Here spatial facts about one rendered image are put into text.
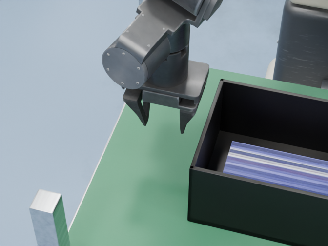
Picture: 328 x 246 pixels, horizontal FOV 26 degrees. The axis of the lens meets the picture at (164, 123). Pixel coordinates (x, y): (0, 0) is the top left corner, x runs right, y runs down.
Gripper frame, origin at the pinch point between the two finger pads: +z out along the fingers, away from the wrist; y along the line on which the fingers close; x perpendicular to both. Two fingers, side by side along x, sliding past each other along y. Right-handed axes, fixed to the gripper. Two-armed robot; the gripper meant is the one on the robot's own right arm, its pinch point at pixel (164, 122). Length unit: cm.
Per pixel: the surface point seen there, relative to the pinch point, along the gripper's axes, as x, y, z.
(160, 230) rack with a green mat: -11.2, 2.7, 9.0
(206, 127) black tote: -1.5, 6.1, -2.4
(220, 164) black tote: 1.3, 8.1, 7.5
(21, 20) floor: 134, -95, 103
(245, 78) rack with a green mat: 21.2, 7.9, 8.5
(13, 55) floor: 114, -89, 103
